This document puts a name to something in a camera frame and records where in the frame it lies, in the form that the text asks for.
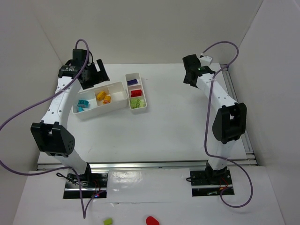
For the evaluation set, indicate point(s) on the front aluminium rail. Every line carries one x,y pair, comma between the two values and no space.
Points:
171,164

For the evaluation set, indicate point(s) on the teal long lego brick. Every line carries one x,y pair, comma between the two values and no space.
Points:
80,109

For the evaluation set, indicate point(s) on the yellow square lego brick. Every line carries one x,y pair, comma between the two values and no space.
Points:
100,96

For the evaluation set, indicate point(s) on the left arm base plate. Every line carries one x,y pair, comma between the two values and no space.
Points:
97,185

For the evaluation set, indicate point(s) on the lime lego brick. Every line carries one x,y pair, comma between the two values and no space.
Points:
140,103

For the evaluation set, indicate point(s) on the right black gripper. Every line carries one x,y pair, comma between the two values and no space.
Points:
189,76

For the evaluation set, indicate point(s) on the red lego brick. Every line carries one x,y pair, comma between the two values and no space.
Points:
136,93

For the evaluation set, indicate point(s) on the lime and yellow lego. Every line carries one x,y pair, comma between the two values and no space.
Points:
134,103

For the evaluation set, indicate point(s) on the centre white compartment tray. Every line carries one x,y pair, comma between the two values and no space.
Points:
134,87

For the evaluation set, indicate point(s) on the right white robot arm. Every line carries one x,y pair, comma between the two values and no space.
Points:
228,125

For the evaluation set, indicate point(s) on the red oval lego foreground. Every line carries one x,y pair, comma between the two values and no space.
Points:
150,220

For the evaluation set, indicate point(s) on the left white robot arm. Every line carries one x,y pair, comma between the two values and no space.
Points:
51,134

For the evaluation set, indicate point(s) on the teal arched lego brick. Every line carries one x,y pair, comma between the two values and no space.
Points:
83,103

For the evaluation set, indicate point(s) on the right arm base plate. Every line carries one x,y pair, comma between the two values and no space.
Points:
202,186

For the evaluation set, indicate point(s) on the yellow oval lego piece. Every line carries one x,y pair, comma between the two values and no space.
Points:
107,99

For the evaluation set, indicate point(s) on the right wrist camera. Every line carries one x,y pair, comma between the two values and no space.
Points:
205,60

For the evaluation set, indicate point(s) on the white compartment tray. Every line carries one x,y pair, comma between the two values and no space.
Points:
134,87
119,100

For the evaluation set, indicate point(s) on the left white compartment tray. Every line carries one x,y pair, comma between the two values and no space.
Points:
119,100

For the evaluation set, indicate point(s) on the lime lego foreground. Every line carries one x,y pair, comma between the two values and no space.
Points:
108,221

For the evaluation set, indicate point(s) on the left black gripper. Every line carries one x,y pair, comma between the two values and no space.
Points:
94,73

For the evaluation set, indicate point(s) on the purple lego brick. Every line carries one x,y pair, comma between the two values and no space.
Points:
132,82

